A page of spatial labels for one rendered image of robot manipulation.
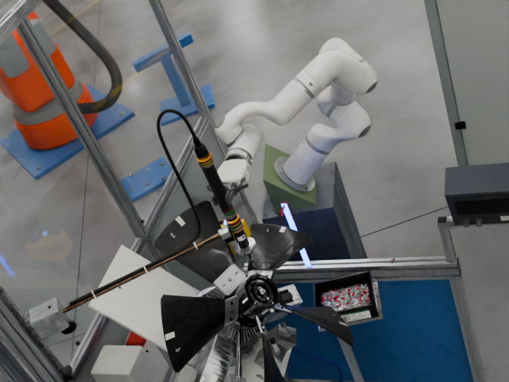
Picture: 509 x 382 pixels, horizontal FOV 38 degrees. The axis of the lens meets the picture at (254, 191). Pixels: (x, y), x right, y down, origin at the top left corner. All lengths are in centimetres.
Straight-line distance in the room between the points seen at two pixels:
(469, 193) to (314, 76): 60
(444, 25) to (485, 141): 73
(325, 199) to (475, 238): 123
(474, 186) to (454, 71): 158
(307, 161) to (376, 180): 162
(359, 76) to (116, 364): 130
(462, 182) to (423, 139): 233
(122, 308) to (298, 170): 98
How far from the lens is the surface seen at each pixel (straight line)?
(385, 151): 472
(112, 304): 239
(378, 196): 440
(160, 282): 249
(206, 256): 235
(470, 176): 244
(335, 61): 234
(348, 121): 281
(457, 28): 380
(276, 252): 247
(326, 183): 308
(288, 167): 299
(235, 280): 234
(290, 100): 232
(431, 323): 300
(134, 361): 269
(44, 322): 229
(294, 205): 300
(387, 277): 281
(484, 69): 391
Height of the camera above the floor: 280
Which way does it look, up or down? 36 degrees down
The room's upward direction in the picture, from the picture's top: 23 degrees counter-clockwise
